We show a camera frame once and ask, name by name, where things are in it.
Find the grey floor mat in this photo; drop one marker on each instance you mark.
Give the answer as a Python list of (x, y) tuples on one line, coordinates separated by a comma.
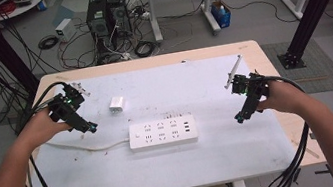
[(322, 65)]

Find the round white table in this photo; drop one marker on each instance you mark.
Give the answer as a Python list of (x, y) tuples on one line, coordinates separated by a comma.
[(19, 5)]

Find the white table mat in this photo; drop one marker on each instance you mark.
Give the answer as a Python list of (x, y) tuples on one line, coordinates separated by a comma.
[(166, 171)]

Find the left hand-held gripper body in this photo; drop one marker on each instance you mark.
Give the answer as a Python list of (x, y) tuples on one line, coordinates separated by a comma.
[(65, 106)]

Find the person's right hand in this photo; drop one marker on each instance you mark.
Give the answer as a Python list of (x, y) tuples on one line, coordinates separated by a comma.
[(281, 97)]

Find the person's left hand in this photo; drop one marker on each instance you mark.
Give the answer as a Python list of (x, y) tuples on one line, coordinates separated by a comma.
[(41, 126)]

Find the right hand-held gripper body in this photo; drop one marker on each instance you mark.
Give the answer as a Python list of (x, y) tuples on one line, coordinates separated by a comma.
[(252, 86)]

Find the white floor power strip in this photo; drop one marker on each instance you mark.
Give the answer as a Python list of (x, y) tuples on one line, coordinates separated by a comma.
[(126, 56)]

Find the black computer tower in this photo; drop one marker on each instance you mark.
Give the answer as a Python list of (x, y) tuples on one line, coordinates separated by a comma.
[(98, 18), (119, 13)]

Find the white charger plug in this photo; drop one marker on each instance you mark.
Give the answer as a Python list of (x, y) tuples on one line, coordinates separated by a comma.
[(117, 104)]

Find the white box device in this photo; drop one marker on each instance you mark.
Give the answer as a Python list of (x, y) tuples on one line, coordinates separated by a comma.
[(65, 30)]

